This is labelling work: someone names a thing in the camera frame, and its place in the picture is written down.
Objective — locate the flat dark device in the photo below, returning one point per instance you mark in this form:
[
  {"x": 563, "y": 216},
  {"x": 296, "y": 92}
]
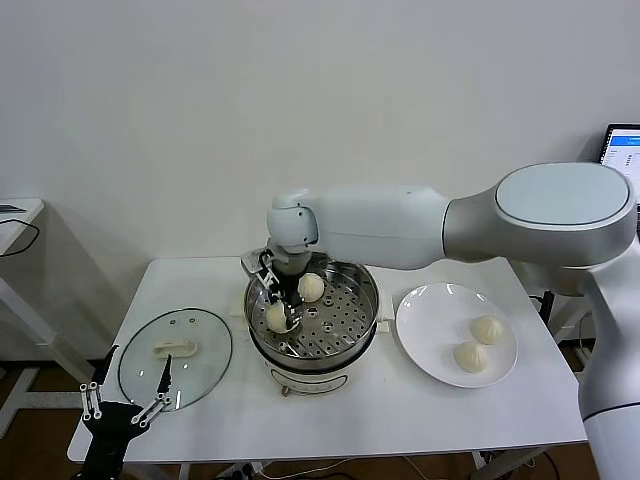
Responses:
[{"x": 10, "y": 208}]

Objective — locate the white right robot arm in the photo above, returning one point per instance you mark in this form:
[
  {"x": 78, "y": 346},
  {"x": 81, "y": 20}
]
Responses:
[{"x": 380, "y": 225}]

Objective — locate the stainless steel steamer basket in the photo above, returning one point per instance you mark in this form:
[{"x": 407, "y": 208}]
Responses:
[{"x": 340, "y": 320}]

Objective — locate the white round plate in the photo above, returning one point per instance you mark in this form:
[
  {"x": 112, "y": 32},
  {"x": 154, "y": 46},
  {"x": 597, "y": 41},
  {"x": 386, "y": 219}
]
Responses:
[{"x": 435, "y": 320}]

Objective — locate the white side table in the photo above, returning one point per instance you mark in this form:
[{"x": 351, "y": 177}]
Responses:
[
  {"x": 12, "y": 237},
  {"x": 570, "y": 330}
]

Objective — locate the white steamed baozi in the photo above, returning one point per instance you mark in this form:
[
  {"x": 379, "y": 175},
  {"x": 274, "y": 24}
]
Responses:
[
  {"x": 312, "y": 289},
  {"x": 487, "y": 330},
  {"x": 275, "y": 320},
  {"x": 471, "y": 357}
]

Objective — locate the grey open laptop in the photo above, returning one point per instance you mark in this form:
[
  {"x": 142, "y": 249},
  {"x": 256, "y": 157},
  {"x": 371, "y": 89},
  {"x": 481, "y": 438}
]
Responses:
[{"x": 625, "y": 147}]

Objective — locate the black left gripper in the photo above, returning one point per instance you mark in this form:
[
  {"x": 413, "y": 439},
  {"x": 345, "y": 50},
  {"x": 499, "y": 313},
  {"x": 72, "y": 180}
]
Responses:
[{"x": 107, "y": 435}]

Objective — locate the white power strip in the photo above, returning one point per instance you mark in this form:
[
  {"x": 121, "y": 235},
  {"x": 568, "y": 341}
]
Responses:
[{"x": 245, "y": 470}]

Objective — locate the round glass lid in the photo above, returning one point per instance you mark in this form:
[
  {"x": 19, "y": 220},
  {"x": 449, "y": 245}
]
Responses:
[{"x": 205, "y": 370}]

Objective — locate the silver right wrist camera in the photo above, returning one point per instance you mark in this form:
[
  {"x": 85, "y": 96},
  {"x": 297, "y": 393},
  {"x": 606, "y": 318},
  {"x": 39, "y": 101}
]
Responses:
[{"x": 252, "y": 261}]

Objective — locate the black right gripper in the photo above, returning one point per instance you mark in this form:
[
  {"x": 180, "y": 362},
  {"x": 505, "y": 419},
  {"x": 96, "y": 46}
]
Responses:
[{"x": 287, "y": 285}]

